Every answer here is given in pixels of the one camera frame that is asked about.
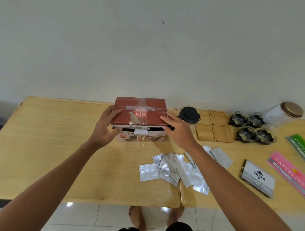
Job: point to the white cylindrical jar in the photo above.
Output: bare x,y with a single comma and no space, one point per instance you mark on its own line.
272,114

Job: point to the grey stamp pad box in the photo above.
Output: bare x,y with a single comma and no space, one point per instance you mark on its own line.
257,178

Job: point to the green receipt book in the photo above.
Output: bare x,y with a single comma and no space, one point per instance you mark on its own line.
297,145

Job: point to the person's right hand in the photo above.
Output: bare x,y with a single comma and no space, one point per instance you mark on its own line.
183,135

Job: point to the person's left leg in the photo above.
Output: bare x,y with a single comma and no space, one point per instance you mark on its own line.
137,217

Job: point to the person's left hand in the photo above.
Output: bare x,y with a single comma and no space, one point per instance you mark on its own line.
103,131

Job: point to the glass teapot black lid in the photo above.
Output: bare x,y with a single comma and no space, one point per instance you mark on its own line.
188,115

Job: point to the gold round jar lid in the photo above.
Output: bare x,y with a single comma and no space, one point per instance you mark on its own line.
292,110

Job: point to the light wooden table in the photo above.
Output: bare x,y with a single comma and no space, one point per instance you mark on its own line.
47,142
250,150

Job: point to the wooden coaster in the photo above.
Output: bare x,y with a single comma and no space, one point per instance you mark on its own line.
205,132
206,116
219,117
223,133

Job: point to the person's leg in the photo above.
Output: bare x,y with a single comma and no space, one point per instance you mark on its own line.
137,217
175,215

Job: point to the person's black shorts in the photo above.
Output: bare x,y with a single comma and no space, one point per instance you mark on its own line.
178,227

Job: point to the red cardboard box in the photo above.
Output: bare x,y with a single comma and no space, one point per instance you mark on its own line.
133,107

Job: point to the glass cup black holder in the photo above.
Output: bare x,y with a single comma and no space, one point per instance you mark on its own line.
239,118
266,136
246,134
258,119

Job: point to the person's right leg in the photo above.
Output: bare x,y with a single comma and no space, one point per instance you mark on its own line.
175,215

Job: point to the black table leg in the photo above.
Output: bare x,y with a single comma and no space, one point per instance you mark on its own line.
6,203

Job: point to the pink receipt book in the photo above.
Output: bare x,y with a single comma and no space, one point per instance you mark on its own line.
288,171

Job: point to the person's left forearm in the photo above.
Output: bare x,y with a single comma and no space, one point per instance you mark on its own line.
47,185

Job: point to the pile of silver foil packets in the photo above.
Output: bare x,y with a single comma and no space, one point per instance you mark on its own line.
171,166

